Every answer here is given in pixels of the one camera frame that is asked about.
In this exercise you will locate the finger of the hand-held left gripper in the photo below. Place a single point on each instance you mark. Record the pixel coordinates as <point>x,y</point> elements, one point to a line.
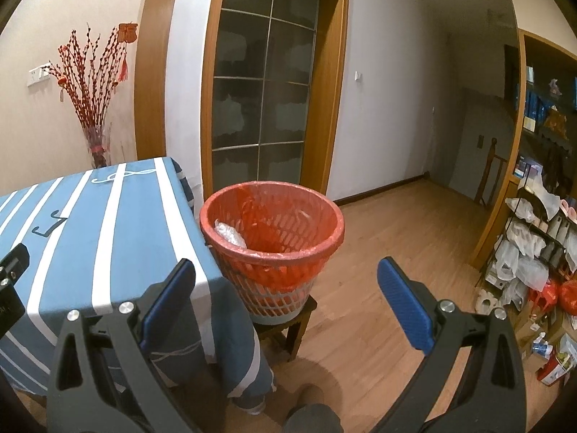
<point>16,259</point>

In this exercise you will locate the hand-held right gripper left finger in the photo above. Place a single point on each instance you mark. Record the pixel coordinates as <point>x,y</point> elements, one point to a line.
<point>169,302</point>

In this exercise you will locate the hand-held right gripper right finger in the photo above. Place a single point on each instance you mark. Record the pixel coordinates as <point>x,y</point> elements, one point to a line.
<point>403,302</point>

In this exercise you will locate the clear plastic bag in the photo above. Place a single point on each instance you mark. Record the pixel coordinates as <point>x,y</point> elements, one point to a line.
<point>230,234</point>

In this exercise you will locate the waste basket with red liner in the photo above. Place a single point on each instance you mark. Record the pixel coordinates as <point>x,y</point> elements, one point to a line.
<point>270,275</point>

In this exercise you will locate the blue striped tablecloth table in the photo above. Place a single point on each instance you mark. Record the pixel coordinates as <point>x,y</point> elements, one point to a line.
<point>112,234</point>

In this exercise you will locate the dark wooden stool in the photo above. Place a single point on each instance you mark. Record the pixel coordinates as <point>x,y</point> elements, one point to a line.
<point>297,324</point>

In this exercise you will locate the white plastic bags on rack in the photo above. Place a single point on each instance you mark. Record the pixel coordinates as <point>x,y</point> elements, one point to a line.
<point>525,266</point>

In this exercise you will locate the wooden shelving unit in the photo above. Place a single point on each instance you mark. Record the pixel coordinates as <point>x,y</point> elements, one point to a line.
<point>500,216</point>

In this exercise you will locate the glass vase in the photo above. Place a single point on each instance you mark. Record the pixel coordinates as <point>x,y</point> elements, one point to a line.
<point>97,149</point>

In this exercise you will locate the person's dark trouser leg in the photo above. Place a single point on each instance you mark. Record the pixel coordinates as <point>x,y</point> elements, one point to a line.
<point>313,415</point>

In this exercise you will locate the blue and white bottle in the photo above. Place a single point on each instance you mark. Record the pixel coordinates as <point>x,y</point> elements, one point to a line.
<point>541,346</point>

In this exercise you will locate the wooden stair railing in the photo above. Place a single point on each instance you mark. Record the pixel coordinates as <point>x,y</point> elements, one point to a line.
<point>489,171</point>

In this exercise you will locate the colourful carton box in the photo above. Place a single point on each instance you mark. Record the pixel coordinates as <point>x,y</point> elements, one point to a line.
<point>554,367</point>

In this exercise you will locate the red plastic bag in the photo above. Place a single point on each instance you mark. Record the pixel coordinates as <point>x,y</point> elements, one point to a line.
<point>569,297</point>

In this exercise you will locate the black metal rack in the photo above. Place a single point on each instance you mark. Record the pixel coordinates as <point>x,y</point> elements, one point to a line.
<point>559,234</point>

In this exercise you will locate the red berry branches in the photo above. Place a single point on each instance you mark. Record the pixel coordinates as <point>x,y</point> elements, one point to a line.
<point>90,81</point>

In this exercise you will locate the wooden archway trim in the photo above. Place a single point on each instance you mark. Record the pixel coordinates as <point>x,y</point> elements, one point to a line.
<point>151,76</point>

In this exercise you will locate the orange figurine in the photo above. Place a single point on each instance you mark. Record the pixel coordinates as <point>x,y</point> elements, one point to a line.
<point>555,122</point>

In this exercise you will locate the frosted glass sliding door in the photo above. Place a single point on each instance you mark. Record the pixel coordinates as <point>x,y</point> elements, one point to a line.
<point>266,76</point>

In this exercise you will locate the row of blue books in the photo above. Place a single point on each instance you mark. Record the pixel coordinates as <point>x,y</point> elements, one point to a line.
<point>536,94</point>

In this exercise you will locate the dark wall panel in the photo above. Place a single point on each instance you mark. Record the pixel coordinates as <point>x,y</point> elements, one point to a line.
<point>480,141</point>

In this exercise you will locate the white wall switch panel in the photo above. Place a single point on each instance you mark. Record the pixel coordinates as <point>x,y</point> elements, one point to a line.
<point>39,73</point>

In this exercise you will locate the wooden door frame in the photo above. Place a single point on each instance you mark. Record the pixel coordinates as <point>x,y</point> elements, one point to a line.
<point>336,76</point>

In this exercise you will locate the red hanging wall ornament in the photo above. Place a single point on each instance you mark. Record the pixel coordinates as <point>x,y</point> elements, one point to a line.
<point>126,36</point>

